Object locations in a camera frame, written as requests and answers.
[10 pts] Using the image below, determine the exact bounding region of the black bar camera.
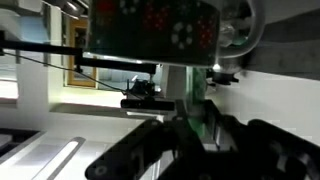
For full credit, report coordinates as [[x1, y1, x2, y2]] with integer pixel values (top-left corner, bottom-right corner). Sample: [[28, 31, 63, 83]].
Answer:
[[120, 78, 176, 112]]

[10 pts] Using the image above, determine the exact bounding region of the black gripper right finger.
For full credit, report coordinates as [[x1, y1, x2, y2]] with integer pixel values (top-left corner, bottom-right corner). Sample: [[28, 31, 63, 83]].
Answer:
[[203, 99, 320, 180]]

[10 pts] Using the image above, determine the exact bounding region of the green floral white mug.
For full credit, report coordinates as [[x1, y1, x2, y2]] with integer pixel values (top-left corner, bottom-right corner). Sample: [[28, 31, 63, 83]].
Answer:
[[84, 0, 267, 68]]

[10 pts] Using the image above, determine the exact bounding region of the wooden door frame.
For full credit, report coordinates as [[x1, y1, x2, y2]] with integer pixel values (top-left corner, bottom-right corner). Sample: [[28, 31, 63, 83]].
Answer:
[[67, 18, 98, 89]]

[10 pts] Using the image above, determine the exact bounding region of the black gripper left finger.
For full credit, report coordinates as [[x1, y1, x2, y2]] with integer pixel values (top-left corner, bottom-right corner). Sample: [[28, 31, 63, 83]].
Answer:
[[84, 107, 205, 180]]

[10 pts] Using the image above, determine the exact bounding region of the thin black cable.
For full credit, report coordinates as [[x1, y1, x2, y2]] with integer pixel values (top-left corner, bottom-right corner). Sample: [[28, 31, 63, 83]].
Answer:
[[0, 50, 145, 101]]

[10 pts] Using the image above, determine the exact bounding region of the clear bottle green cap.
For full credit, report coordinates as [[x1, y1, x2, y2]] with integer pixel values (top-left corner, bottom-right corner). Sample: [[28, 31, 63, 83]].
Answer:
[[219, 4, 252, 48]]

